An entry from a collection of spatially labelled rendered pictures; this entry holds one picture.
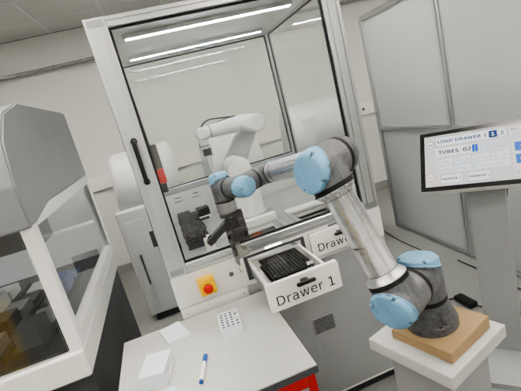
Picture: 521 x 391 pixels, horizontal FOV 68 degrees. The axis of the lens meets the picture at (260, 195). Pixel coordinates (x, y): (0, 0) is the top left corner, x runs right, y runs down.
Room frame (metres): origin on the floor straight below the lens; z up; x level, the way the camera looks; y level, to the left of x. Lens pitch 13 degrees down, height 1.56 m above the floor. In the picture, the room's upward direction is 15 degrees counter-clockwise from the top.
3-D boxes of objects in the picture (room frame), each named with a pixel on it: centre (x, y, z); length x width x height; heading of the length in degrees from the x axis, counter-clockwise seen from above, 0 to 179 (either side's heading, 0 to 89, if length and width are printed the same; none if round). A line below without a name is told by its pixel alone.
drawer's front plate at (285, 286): (1.31, -0.07, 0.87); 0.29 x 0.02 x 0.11; 103
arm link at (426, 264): (1.03, -0.39, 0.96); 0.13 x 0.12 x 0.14; 131
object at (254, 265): (1.52, -0.02, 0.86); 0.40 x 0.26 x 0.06; 13
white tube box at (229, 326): (1.36, 0.24, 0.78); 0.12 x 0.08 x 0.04; 9
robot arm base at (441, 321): (1.03, -0.40, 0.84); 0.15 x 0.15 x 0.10
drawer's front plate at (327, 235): (1.70, -0.31, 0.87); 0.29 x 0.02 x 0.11; 103
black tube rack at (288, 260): (1.51, -0.03, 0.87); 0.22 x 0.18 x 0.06; 13
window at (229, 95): (1.66, -0.03, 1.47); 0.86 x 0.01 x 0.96; 103
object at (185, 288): (2.11, 0.07, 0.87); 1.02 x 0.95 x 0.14; 103
